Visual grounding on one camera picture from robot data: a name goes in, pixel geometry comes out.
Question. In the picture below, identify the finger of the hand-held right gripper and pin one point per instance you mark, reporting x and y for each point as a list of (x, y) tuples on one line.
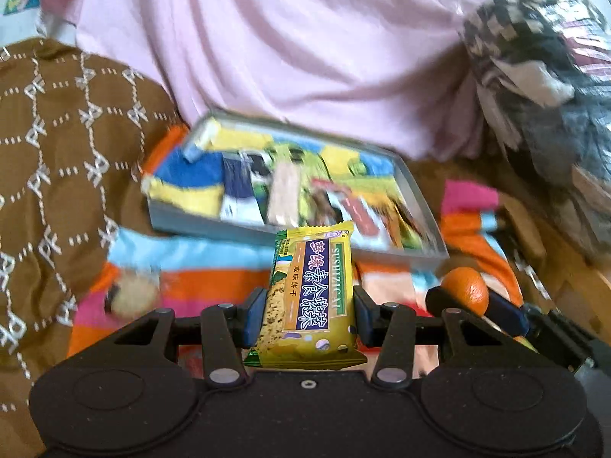
[(437, 299), (508, 317)]

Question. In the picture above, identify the orange mandarin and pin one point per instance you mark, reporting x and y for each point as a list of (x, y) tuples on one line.
[(468, 288)]

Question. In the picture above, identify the brown patterned blanket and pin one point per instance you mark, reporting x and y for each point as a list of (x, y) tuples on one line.
[(71, 152)]

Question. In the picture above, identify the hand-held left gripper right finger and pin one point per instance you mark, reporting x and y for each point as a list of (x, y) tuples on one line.
[(365, 319)]

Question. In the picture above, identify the round beige cookie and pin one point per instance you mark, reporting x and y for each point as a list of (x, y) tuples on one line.
[(133, 293)]

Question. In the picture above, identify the striped colourful towel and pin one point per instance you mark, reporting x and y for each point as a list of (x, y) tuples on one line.
[(191, 253)]

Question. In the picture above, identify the pink bed sheet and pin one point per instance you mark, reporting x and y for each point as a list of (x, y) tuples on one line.
[(286, 47)]

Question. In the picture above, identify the green and yellow snack packet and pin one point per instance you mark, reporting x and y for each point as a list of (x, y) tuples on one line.
[(305, 296)]

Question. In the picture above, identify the black white checkered cloth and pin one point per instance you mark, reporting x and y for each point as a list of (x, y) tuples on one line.
[(501, 19)]

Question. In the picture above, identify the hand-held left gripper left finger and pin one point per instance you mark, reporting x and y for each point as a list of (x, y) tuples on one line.
[(255, 319)]

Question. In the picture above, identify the grey tray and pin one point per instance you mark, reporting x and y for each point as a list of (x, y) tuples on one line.
[(200, 226)]

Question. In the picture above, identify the red snack packet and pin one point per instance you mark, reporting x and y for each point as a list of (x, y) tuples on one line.
[(355, 210)]

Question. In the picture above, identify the dark blue snack packet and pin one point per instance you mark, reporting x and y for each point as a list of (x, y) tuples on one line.
[(241, 181)]

